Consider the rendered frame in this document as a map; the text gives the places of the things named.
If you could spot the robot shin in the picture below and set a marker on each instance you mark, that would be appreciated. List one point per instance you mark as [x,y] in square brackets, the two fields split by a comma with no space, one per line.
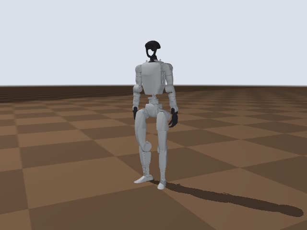
[163,162]
[145,157]

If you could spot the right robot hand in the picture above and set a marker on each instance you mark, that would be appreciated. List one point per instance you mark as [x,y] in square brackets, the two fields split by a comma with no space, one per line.
[134,112]

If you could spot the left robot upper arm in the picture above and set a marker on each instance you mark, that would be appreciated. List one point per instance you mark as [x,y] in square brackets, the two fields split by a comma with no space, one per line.
[168,68]

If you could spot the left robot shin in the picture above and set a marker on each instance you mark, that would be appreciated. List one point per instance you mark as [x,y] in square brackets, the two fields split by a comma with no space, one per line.
[163,162]

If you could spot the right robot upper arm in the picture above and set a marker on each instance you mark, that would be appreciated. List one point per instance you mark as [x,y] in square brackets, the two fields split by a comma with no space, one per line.
[138,86]

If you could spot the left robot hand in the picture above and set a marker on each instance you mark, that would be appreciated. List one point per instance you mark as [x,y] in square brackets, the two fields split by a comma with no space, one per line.
[174,117]

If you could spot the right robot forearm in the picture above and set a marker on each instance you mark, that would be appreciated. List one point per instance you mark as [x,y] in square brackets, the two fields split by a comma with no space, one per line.
[136,99]

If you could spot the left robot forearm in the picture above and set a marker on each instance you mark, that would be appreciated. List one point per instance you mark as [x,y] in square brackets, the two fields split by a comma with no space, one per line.
[172,99]

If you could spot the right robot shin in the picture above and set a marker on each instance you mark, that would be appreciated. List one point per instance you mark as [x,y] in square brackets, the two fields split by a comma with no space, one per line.
[145,157]

